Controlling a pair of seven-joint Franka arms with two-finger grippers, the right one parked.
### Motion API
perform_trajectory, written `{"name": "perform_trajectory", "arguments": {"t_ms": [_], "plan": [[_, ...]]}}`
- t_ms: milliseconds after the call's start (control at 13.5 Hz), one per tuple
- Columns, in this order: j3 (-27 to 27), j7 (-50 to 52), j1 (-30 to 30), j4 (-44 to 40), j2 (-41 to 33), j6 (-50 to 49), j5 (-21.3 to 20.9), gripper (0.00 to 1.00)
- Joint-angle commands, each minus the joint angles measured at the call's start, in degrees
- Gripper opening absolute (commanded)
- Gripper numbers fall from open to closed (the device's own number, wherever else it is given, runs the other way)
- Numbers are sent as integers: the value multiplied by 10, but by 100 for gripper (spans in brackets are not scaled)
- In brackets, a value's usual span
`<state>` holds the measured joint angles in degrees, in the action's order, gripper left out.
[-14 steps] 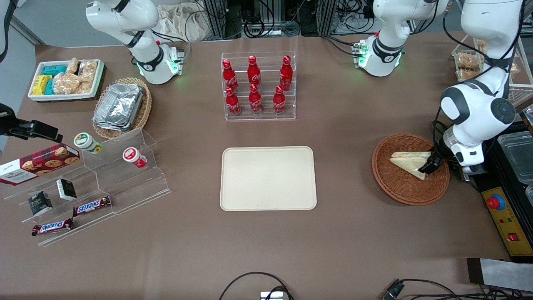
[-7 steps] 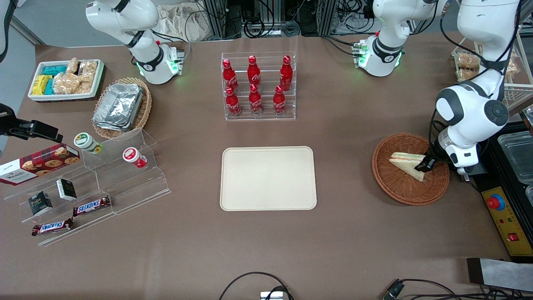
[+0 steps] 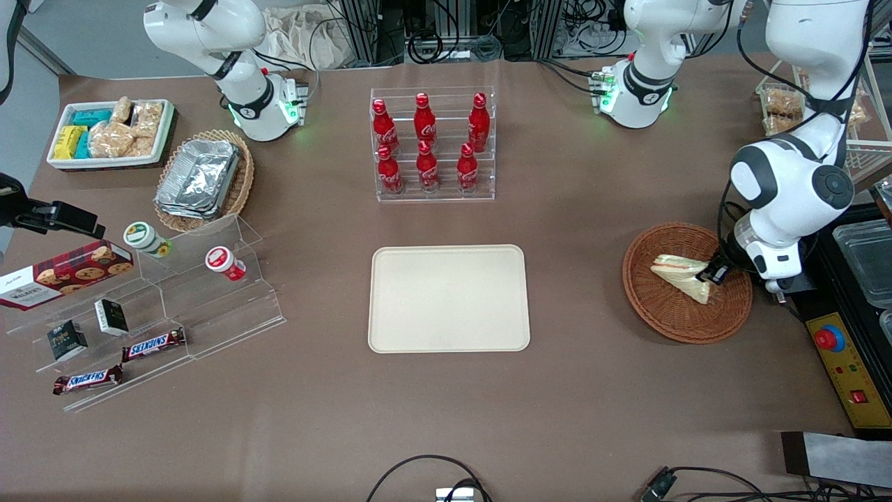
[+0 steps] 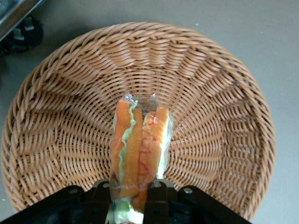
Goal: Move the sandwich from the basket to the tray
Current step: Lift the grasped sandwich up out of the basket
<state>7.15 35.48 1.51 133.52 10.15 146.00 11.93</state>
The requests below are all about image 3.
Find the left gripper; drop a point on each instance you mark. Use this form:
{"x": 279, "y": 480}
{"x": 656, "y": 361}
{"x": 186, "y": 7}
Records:
{"x": 729, "y": 256}

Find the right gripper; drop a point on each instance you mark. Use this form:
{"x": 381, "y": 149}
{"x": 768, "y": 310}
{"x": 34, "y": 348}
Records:
{"x": 29, "y": 213}

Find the triangular sandwich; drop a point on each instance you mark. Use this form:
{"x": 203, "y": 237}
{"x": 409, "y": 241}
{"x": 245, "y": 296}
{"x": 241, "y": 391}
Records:
{"x": 679, "y": 273}

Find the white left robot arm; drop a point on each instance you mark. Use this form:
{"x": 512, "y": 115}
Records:
{"x": 794, "y": 174}

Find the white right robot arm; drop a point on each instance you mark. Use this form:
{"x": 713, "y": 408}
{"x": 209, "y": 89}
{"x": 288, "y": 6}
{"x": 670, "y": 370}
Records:
{"x": 230, "y": 42}

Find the round brown wicker basket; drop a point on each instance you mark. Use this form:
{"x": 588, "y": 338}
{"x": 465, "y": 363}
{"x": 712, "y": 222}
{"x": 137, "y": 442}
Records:
{"x": 662, "y": 307}

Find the oval light wicker basket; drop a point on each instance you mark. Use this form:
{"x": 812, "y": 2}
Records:
{"x": 240, "y": 188}

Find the beige plastic tray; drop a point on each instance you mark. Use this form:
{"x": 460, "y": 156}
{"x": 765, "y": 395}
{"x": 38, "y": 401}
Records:
{"x": 449, "y": 300}

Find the red tartan cookie box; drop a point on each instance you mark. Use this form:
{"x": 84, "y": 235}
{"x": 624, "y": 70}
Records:
{"x": 66, "y": 275}

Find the yellow snack packet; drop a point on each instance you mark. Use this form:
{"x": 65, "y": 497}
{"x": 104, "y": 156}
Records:
{"x": 67, "y": 141}

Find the teal snack packet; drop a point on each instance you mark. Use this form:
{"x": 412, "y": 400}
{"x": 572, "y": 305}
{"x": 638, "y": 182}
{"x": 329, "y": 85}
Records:
{"x": 92, "y": 117}
{"x": 83, "y": 145}

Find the green lid yogurt cup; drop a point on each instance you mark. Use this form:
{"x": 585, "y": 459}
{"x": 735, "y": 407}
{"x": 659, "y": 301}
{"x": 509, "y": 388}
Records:
{"x": 145, "y": 237}

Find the small dark carton box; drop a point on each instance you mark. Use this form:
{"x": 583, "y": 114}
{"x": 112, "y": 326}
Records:
{"x": 67, "y": 340}
{"x": 111, "y": 317}

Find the red emergency stop button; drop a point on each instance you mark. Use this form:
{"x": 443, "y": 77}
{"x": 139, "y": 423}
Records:
{"x": 829, "y": 339}

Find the white rectangular snack bin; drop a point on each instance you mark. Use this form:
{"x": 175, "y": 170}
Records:
{"x": 164, "y": 136}

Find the stack of foil containers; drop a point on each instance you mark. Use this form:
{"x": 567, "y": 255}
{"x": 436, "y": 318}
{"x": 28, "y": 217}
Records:
{"x": 198, "y": 178}

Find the clear plastic container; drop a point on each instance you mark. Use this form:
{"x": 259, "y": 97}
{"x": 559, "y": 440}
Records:
{"x": 867, "y": 261}

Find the brown snickers bar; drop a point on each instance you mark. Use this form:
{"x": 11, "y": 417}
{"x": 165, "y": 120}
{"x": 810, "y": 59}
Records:
{"x": 87, "y": 380}
{"x": 153, "y": 344}

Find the clear bag of rice crackers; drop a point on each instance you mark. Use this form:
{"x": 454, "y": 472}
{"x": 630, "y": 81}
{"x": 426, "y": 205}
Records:
{"x": 780, "y": 103}
{"x": 779, "y": 125}

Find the black yellow sealing machine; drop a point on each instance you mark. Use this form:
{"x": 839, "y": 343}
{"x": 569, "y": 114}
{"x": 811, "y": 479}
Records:
{"x": 847, "y": 376}

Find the red lid yogurt cup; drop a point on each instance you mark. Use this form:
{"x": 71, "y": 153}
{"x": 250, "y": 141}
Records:
{"x": 223, "y": 261}

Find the clear acrylic stepped shelf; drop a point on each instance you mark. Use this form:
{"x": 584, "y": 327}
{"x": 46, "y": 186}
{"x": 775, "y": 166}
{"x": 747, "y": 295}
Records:
{"x": 230, "y": 314}

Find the grey black flat plate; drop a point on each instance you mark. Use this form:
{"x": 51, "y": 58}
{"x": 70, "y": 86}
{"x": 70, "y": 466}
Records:
{"x": 843, "y": 459}

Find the red cola bottle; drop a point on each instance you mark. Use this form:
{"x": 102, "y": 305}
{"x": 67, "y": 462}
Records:
{"x": 479, "y": 125}
{"x": 427, "y": 171}
{"x": 385, "y": 129}
{"x": 467, "y": 173}
{"x": 425, "y": 122}
{"x": 389, "y": 174}

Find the clear acrylic bottle rack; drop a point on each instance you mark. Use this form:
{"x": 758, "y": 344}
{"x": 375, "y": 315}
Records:
{"x": 446, "y": 196}

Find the beige cloth bag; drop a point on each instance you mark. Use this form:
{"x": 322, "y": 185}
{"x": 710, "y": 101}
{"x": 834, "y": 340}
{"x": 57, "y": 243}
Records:
{"x": 300, "y": 38}

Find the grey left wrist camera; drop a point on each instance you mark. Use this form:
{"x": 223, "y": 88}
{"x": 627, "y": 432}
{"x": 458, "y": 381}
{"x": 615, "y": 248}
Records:
{"x": 780, "y": 284}

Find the aluminium frame post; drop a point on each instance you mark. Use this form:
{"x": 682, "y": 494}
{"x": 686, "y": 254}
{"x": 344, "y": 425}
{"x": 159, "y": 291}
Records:
{"x": 362, "y": 28}
{"x": 547, "y": 28}

